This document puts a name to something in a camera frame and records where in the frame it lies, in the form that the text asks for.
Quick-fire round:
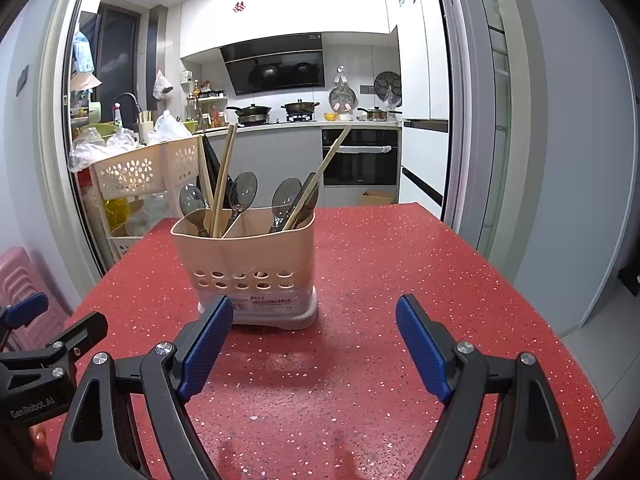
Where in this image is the dark brown spoon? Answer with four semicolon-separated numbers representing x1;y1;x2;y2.
292;183;319;229

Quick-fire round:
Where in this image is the pink plastic stool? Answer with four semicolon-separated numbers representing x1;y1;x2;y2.
1;246;68;350

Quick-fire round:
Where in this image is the beige utensil holder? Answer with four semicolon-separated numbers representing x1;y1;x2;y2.
170;208;318;330

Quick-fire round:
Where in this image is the beige perforated storage rack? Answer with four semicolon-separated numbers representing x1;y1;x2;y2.
89;136;200;262

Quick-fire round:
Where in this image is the dark spoon in holder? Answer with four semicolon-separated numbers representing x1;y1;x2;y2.
224;171;258;233

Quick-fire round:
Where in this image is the cardboard box on floor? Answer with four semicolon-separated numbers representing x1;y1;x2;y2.
360;190;396;206

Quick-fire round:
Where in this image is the dark spoon right compartment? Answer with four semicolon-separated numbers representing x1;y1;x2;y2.
269;178;302;233

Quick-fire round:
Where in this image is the wooden chopstick in holder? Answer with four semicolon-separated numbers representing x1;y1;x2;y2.
210;125;238;238

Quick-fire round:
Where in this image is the black built-in oven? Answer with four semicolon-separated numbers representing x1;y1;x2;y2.
323;128;399;186

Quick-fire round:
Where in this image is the long chopstick right compartment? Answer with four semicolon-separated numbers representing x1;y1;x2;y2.
282;125;352;231

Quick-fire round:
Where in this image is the black wok on stove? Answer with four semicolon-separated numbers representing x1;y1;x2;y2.
226;104;271;126

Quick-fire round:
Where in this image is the black pot on stove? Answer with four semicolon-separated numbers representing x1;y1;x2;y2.
282;99;320;122

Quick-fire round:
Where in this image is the black range hood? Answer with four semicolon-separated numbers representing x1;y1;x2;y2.
220;32;326;96

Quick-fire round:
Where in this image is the white refrigerator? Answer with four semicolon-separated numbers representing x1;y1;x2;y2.
386;0;450;219

